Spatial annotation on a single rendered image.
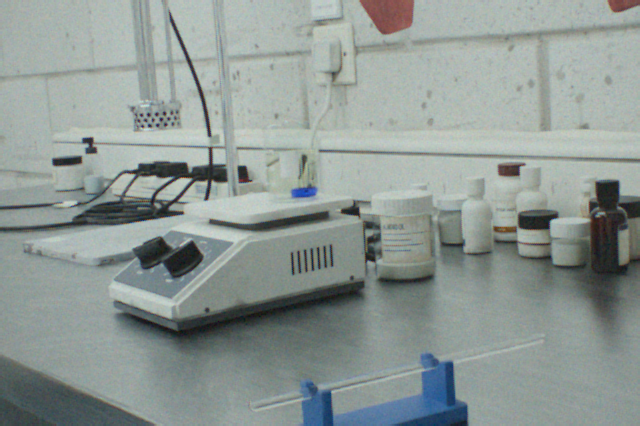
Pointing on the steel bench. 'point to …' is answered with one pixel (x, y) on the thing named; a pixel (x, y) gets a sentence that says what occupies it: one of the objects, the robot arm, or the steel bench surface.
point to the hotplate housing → (258, 270)
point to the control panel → (211, 248)
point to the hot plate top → (247, 211)
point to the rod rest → (426, 415)
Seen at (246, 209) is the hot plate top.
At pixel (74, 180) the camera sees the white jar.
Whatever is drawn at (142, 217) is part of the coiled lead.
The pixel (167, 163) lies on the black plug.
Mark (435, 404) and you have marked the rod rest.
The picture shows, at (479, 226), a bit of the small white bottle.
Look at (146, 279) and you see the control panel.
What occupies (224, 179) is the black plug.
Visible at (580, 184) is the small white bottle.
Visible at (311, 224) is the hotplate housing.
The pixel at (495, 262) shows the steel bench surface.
